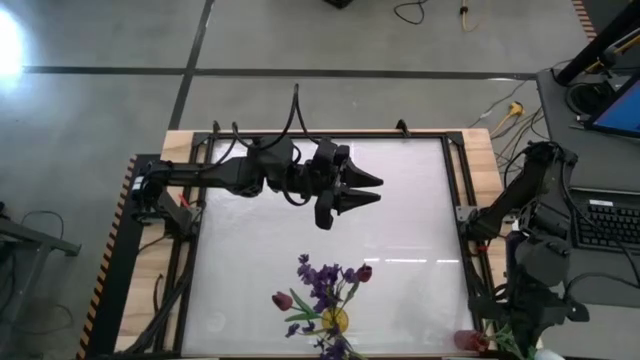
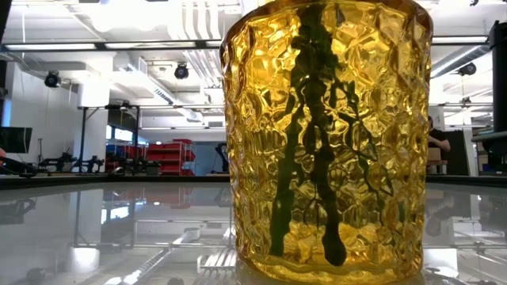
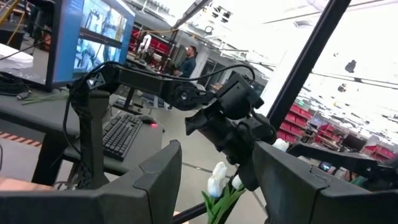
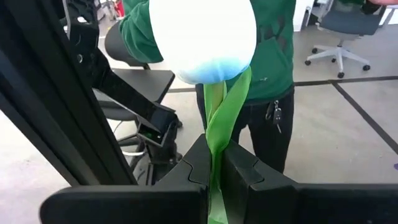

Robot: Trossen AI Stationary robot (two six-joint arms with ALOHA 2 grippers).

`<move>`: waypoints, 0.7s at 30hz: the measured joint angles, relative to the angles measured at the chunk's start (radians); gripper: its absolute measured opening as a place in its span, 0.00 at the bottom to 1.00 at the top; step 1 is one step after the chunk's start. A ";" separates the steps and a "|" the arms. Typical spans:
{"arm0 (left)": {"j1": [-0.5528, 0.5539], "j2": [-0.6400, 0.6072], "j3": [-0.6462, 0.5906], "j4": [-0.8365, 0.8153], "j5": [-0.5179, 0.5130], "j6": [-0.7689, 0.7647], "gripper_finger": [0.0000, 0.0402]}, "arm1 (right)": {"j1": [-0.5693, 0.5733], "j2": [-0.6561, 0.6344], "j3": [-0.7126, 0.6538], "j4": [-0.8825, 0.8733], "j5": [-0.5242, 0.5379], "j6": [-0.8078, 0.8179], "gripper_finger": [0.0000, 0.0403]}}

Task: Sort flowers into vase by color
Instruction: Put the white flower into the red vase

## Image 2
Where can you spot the yellow textured glass vase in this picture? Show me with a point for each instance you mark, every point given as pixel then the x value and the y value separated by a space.
pixel 396 138

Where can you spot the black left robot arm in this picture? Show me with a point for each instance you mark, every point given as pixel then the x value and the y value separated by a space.
pixel 4 16

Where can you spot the black background robot arm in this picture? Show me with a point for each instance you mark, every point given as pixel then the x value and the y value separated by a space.
pixel 222 156
pixel 93 163
pixel 59 162

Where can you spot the red storage shelf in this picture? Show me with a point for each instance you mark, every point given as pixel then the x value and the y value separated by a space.
pixel 170 156

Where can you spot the rack of red blue bins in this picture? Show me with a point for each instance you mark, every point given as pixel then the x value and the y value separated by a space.
pixel 126 151

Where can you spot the brown cardboard box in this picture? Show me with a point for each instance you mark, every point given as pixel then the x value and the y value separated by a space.
pixel 433 154

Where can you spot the person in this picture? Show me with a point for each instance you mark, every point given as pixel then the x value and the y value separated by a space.
pixel 437 136

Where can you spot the grey desk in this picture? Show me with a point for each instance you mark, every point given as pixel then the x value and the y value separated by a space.
pixel 489 136

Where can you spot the black computer monitor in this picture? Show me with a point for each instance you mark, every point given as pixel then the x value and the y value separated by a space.
pixel 14 139

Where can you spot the black ceiling camera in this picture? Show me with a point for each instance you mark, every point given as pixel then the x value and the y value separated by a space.
pixel 52 79
pixel 181 71
pixel 467 69

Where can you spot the black metal stand frame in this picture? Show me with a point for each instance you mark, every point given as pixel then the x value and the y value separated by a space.
pixel 83 130

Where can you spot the black aluminium table frame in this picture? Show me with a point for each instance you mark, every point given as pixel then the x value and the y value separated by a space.
pixel 79 180

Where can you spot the black stand post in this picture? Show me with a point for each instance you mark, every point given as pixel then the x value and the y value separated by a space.
pixel 499 79

